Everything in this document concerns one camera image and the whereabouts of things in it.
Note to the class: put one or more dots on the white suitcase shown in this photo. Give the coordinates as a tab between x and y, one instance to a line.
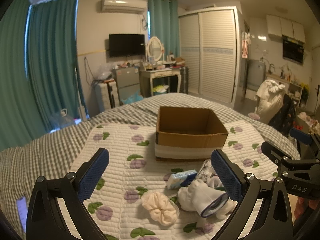
107	95

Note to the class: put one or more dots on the white air conditioner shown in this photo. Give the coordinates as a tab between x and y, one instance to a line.
123	6

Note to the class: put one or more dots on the white sliding wardrobe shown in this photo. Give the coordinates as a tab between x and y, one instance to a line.
210	42

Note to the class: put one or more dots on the white sock with navy cuff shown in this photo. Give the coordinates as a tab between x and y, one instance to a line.
205	201

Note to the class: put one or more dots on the floral folded cloth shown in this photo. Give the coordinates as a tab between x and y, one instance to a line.
208	175

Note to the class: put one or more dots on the small grey fridge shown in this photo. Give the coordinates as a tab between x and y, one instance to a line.
127	80

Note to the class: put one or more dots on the white quilted floral blanket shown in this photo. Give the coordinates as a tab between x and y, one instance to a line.
133	173

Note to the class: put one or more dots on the black wall television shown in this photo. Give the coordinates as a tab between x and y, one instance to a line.
126	45

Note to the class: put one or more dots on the teal curtain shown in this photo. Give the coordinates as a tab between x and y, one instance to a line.
165	24
39	69

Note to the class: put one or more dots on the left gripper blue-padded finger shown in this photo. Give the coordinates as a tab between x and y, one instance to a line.
300	136

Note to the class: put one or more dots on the blue white tissue packet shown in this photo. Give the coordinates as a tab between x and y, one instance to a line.
181	179

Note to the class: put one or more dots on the grey checked bed cover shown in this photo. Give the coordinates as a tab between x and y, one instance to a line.
52	154

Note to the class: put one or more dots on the black range hood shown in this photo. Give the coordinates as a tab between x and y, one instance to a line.
293	50

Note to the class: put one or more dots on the oval white vanity mirror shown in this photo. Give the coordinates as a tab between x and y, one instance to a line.
154	49

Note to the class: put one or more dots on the blue plastic bag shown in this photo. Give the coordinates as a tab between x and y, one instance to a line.
132	99

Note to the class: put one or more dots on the white upper kitchen cabinets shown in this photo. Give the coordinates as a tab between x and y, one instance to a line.
278	27

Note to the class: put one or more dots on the white dressing table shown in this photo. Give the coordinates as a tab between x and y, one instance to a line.
146	78

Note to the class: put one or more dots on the teal curtain centre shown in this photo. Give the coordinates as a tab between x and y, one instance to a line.
165	24

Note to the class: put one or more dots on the teal curtain left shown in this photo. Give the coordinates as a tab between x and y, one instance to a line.
39	69

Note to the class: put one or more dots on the cream scrunchie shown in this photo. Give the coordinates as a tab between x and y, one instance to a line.
160	208

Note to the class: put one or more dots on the clear water jug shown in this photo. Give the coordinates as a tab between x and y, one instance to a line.
61	119

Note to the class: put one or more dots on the white laundry bundle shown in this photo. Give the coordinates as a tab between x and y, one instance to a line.
269	98

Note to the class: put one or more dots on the grey washing machine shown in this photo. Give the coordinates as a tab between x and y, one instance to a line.
256	74

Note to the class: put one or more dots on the dark clothes on chair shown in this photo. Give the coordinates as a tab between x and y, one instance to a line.
283	120

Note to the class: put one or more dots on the brown cardboard box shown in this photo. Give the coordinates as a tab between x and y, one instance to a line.
185	134

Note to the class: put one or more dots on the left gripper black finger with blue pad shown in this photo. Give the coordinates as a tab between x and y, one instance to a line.
274	220
45	219

